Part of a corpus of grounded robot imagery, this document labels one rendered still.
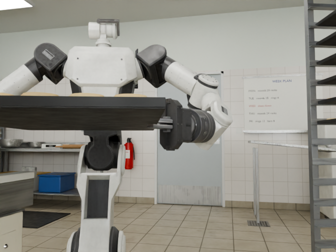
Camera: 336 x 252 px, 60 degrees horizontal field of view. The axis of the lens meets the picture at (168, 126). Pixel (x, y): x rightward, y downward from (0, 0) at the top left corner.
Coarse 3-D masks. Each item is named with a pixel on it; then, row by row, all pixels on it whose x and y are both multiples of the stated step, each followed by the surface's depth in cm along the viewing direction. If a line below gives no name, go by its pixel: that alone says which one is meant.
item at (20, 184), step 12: (24, 168) 54; (36, 168) 54; (0, 180) 46; (12, 180) 48; (24, 180) 51; (0, 192) 46; (12, 192) 48; (24, 192) 51; (0, 204) 46; (12, 204) 48; (24, 204) 51
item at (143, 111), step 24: (0, 96) 35; (24, 96) 36; (48, 96) 36; (72, 96) 36; (96, 96) 36; (120, 96) 37; (0, 120) 55; (24, 120) 55; (48, 120) 55; (72, 120) 55; (96, 120) 55; (120, 120) 55; (144, 120) 56
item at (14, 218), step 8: (0, 216) 45; (8, 216) 47; (16, 216) 48; (0, 224) 45; (8, 224) 46; (16, 224) 48; (0, 232) 45; (8, 232) 46; (16, 232) 48; (0, 240) 45; (8, 240) 46; (16, 240) 48; (0, 248) 45; (8, 248) 46; (16, 248) 48
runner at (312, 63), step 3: (309, 60) 134; (312, 60) 134; (315, 60) 134; (318, 60) 134; (309, 63) 134; (312, 63) 134; (315, 63) 134; (315, 66) 134; (318, 66) 134; (321, 66) 134; (324, 66) 134; (327, 66) 134; (330, 66) 134; (333, 66) 134
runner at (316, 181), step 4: (316, 180) 131; (320, 180) 131; (324, 180) 131; (328, 180) 131; (332, 180) 131; (316, 184) 129; (320, 184) 129; (324, 184) 129; (328, 184) 129; (332, 184) 129
